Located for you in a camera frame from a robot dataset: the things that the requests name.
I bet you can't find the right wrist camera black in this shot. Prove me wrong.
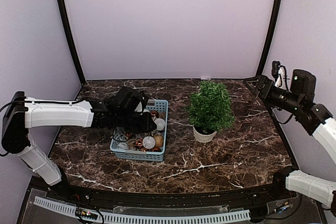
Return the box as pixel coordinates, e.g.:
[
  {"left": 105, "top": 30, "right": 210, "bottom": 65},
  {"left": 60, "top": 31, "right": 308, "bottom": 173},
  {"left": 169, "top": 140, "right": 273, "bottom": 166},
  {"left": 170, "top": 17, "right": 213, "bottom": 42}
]
[{"left": 271, "top": 61, "right": 280, "bottom": 80}]

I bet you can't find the left black frame post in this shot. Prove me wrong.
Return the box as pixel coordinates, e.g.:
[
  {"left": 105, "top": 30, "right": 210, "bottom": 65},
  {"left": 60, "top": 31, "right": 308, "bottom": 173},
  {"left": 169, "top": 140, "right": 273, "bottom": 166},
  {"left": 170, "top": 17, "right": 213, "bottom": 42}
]
[{"left": 57, "top": 0, "right": 86, "bottom": 85}]

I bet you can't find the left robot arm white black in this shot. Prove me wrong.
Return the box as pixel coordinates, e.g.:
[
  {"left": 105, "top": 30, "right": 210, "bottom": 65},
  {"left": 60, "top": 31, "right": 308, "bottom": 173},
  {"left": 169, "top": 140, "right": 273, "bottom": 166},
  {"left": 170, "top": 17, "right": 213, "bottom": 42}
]
[{"left": 1, "top": 87, "right": 157, "bottom": 201}]

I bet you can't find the right black frame post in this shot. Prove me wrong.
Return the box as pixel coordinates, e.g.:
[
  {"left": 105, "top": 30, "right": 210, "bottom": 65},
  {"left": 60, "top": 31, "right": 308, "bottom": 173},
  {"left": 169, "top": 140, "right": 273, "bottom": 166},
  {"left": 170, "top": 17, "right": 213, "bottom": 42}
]
[{"left": 256, "top": 0, "right": 281, "bottom": 76}]

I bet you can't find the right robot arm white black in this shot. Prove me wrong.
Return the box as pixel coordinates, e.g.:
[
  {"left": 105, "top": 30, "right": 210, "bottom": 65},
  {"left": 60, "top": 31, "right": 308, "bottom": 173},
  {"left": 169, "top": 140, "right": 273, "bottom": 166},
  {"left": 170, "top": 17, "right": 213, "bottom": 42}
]
[{"left": 243, "top": 69, "right": 335, "bottom": 214}]

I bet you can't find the white textured tree pot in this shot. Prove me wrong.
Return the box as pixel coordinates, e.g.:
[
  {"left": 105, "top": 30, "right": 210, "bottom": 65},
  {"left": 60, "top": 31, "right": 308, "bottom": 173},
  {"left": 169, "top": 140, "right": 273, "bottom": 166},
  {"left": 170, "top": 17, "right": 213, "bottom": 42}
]
[{"left": 193, "top": 126, "right": 217, "bottom": 143}]

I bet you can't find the black frame post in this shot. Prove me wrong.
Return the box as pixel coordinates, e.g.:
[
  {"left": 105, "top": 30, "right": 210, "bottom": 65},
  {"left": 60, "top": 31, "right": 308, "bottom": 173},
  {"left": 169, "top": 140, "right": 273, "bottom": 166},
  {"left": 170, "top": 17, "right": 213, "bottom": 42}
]
[
  {"left": 57, "top": 0, "right": 86, "bottom": 85},
  {"left": 256, "top": 0, "right": 281, "bottom": 76}
]

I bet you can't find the white slotted cable duct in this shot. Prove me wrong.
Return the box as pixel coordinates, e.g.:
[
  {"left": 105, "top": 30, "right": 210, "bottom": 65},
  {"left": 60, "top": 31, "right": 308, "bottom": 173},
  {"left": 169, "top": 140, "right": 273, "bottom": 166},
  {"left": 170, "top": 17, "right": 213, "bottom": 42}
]
[{"left": 33, "top": 196, "right": 251, "bottom": 223}]

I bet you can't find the copper shiny bauble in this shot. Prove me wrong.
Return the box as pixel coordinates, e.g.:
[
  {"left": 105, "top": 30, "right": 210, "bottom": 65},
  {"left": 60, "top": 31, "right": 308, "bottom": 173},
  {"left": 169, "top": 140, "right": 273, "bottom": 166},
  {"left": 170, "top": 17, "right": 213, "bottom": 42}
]
[
  {"left": 133, "top": 138, "right": 143, "bottom": 150},
  {"left": 151, "top": 111, "right": 160, "bottom": 119}
]

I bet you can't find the small green christmas tree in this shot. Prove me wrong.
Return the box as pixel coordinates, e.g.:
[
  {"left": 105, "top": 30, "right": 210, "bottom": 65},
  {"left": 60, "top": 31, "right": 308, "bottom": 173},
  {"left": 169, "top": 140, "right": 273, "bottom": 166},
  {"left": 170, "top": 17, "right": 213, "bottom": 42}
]
[{"left": 187, "top": 81, "right": 235, "bottom": 135}]

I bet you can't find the white woven ball light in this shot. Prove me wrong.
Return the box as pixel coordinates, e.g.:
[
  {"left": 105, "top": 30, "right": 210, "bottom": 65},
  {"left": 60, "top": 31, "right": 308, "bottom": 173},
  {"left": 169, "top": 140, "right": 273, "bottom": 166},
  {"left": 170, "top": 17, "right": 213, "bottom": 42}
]
[
  {"left": 154, "top": 118, "right": 166, "bottom": 131},
  {"left": 142, "top": 136, "right": 156, "bottom": 150}
]

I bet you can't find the small circuit board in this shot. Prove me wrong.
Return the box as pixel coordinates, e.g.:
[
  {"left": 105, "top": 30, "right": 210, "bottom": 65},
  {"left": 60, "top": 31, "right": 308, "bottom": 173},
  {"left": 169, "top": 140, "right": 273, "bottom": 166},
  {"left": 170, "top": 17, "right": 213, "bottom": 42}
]
[{"left": 75, "top": 208, "right": 98, "bottom": 221}]

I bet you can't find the beige twine ball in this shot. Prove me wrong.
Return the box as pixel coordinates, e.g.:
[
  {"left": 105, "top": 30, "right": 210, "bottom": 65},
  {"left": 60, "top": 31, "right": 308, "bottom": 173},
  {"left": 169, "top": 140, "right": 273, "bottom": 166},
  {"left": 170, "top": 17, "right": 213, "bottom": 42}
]
[{"left": 154, "top": 135, "right": 164, "bottom": 148}]

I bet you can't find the light blue plastic basket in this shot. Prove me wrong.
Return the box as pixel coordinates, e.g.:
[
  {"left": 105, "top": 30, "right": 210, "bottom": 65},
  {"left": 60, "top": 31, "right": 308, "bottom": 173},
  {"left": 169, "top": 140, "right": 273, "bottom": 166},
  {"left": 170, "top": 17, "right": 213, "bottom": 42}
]
[{"left": 110, "top": 100, "right": 169, "bottom": 162}]

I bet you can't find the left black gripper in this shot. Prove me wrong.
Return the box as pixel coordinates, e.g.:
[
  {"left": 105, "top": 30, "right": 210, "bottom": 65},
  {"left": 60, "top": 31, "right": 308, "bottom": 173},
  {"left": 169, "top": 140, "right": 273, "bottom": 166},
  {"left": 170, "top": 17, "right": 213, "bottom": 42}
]
[{"left": 115, "top": 111, "right": 156, "bottom": 134}]

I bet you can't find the black front rail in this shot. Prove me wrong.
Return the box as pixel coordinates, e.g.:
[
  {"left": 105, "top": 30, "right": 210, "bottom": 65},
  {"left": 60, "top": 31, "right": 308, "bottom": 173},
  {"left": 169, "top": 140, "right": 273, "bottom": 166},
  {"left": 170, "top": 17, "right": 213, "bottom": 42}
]
[{"left": 47, "top": 184, "right": 298, "bottom": 209}]

